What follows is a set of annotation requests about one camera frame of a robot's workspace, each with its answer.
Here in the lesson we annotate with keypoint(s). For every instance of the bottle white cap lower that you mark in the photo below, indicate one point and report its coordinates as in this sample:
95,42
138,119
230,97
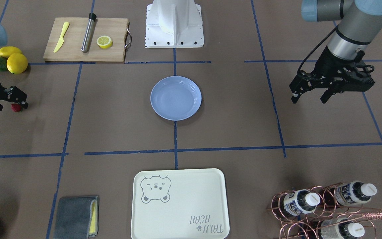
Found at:
340,228

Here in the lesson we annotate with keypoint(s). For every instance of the half lemon slice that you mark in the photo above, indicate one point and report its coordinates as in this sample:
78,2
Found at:
104,42

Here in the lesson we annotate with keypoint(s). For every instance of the yellow lemon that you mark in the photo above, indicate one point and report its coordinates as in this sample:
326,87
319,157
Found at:
7,51
17,63

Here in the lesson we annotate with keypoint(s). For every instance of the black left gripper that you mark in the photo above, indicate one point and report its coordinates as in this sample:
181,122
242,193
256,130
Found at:
324,64

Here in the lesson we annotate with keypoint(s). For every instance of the steel tube black cap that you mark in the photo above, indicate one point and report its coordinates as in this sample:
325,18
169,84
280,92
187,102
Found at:
89,33

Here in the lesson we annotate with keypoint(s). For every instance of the copper wire bottle rack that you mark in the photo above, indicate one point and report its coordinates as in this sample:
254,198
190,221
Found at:
306,226

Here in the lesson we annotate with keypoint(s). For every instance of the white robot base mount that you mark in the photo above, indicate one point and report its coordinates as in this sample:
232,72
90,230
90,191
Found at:
174,24

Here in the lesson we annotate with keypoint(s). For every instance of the cream bear tray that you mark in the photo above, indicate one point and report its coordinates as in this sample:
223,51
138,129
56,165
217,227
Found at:
180,204

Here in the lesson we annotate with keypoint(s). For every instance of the light blue plate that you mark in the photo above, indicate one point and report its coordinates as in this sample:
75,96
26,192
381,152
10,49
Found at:
176,98

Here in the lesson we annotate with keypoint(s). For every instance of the grey folded cloth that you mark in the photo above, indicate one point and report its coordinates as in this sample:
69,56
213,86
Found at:
77,217

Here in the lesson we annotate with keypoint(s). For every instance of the yellow plastic knife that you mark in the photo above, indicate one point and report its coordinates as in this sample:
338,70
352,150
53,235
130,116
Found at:
61,37

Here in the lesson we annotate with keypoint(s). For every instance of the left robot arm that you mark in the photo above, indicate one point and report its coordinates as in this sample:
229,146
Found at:
360,22

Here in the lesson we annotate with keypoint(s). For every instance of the bottle white cap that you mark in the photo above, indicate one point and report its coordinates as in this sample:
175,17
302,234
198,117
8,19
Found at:
340,228
354,193
298,203

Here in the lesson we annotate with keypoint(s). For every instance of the red strawberry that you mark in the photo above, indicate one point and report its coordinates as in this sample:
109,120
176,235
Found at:
16,108

